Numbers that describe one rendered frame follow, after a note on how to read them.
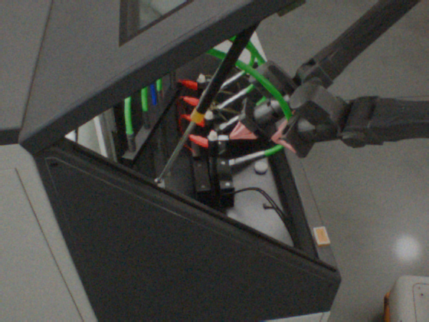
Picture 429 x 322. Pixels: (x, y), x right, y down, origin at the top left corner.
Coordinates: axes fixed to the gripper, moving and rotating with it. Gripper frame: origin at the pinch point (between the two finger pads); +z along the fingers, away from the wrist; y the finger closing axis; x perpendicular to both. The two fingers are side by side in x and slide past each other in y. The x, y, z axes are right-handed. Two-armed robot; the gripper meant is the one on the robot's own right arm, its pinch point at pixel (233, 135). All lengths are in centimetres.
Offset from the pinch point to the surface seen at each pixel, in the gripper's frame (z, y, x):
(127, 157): 18.6, 16.4, 9.1
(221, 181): 11.4, -8.0, 3.1
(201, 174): 15.5, -4.0, 1.3
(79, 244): 10.1, 23.7, 42.5
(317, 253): -4.4, -28.5, 20.7
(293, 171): 0.4, -23.7, -5.9
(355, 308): 40, -118, -16
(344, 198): 43, -117, -80
